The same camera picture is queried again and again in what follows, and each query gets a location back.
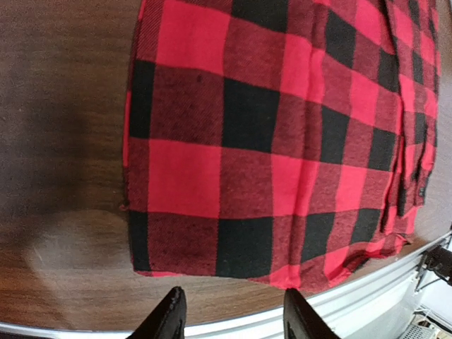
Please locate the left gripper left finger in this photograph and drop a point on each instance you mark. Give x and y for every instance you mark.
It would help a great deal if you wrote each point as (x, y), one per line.
(167, 320)

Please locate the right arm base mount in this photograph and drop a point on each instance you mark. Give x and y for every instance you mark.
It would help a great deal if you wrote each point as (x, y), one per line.
(438, 261)

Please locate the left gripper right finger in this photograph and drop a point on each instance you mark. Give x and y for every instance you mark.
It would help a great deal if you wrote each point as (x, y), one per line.
(301, 321)

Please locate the red black plaid shirt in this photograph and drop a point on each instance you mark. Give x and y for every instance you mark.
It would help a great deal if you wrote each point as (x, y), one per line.
(283, 142)

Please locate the aluminium front rail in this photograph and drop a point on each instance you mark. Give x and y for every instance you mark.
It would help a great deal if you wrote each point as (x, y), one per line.
(345, 309)

